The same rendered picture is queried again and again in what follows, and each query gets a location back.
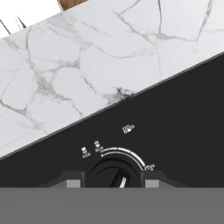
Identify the brown wooden object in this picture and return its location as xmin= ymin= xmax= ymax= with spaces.
xmin=57 ymin=0 xmax=88 ymax=11

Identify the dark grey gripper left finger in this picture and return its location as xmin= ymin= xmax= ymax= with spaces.
xmin=40 ymin=170 xmax=87 ymax=189

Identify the black hob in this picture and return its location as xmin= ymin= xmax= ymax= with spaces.
xmin=0 ymin=52 xmax=224 ymax=189

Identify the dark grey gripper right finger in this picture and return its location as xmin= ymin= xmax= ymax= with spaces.
xmin=140 ymin=170 xmax=186 ymax=189

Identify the black hob knob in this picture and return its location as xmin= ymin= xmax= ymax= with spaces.
xmin=84 ymin=158 xmax=144 ymax=189

